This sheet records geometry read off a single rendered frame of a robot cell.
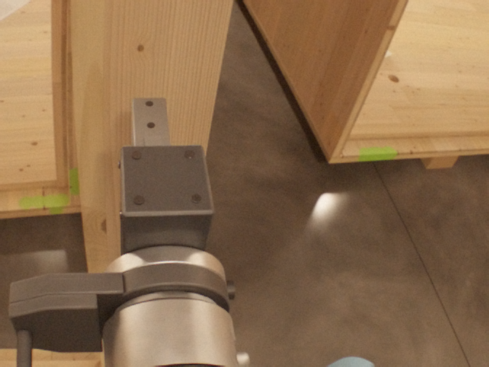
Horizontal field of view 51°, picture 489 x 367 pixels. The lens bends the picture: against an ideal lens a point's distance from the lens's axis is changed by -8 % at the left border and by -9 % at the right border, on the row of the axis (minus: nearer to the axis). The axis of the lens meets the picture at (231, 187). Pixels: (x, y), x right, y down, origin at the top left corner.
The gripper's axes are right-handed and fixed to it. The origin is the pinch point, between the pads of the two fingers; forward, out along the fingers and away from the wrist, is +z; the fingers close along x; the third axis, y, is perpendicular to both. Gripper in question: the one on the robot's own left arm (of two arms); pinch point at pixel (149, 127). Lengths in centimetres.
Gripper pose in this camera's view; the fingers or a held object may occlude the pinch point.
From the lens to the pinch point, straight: 41.9
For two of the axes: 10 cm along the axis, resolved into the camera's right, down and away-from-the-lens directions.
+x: 1.5, -6.5, -7.5
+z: -1.5, -7.6, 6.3
